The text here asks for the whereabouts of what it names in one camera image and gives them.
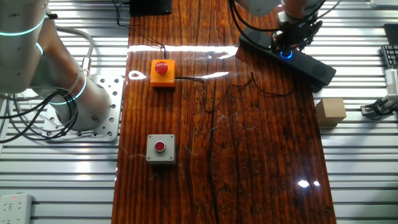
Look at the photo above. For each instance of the silver finned camera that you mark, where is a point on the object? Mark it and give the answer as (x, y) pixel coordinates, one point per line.
(392, 81)

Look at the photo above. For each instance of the grey box red button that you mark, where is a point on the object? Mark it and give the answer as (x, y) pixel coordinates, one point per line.
(160, 149)

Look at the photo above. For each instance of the orange emergency stop button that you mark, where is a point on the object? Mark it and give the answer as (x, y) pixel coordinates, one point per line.
(162, 73)

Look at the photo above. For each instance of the dark flat panel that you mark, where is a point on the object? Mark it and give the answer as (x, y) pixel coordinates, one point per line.
(391, 32)

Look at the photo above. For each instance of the black speaker bar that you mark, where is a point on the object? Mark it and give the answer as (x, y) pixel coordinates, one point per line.
(311, 67)

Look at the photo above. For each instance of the black clamp tool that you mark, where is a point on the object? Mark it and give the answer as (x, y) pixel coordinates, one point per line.
(377, 107)

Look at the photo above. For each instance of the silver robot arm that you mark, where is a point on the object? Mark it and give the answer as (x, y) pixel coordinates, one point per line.
(18, 46)

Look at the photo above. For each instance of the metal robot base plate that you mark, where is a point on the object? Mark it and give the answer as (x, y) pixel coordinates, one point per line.
(110, 93)

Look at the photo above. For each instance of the brown wooden board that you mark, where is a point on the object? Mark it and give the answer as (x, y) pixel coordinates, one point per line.
(264, 155)

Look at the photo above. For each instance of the white power strip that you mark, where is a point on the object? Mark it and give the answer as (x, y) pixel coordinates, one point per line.
(14, 208)

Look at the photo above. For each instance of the black keyboard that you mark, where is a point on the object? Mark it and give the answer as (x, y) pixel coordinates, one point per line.
(390, 56)

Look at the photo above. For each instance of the small wooden block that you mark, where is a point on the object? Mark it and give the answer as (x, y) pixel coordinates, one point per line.
(330, 111)

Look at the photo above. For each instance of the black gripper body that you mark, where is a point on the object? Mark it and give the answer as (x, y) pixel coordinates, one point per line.
(295, 34)

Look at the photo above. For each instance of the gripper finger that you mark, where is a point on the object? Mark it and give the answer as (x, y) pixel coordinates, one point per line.
(293, 47)
(277, 46)

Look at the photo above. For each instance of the blue-lit speaker knob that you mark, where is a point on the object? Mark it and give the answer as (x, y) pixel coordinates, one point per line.
(286, 56)

